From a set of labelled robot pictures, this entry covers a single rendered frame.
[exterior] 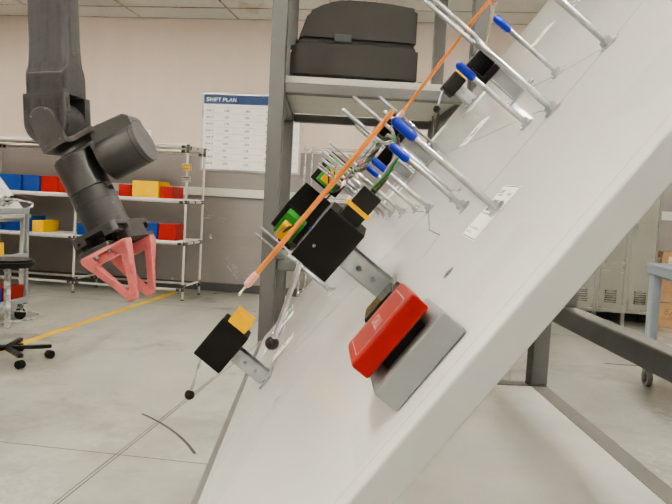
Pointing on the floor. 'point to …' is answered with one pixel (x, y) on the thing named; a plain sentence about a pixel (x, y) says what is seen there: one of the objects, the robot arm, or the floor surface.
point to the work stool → (17, 310)
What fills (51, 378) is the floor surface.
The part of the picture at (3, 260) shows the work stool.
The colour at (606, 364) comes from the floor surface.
